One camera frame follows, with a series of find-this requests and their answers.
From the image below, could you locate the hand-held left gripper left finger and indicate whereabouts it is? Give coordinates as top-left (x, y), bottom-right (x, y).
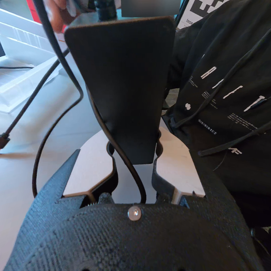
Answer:
top-left (63, 130), bottom-right (119, 205)

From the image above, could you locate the clear plastic bin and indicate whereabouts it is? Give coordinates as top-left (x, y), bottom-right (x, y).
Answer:
top-left (0, 8), bottom-right (64, 115)

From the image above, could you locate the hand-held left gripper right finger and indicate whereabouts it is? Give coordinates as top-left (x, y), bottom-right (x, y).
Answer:
top-left (152, 127), bottom-right (206, 204)

